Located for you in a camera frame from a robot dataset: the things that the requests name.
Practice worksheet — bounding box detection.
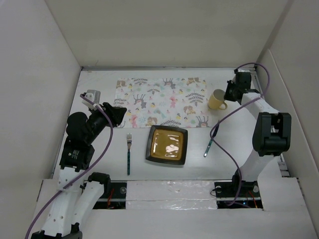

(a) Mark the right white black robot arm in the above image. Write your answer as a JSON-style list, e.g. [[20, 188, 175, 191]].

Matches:
[[224, 70, 292, 196]]

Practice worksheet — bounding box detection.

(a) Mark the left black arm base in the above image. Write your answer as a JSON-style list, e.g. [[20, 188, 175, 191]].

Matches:
[[93, 181, 127, 210]]

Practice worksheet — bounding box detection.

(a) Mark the fork with teal handle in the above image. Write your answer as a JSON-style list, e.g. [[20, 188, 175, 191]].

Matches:
[[127, 133, 132, 175]]

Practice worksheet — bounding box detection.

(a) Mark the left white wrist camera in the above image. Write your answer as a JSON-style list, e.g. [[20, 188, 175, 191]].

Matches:
[[80, 90, 101, 110]]

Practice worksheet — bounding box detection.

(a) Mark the floral patterned cloth napkin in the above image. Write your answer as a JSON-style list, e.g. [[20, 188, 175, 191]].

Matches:
[[114, 77, 212, 128]]

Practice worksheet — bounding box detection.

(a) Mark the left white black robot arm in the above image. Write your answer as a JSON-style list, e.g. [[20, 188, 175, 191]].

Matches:
[[25, 103, 127, 239]]

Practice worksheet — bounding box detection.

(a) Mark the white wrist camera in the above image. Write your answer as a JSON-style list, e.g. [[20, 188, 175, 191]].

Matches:
[[80, 90, 101, 110], [234, 69, 251, 74]]

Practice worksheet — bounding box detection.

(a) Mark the yellow ceramic mug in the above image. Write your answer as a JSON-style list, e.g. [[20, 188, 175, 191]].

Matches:
[[208, 89, 228, 110]]

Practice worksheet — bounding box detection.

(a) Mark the silver table knife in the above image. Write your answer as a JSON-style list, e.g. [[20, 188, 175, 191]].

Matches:
[[203, 121, 220, 157]]

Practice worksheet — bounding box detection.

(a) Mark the square black brown plate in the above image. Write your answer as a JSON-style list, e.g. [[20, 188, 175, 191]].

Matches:
[[146, 125, 188, 165]]

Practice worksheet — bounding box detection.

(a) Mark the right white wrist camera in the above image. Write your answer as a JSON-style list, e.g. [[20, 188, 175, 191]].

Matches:
[[234, 69, 251, 74]]

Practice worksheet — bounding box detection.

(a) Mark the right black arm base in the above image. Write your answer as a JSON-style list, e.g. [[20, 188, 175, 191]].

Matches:
[[210, 174, 263, 209]]

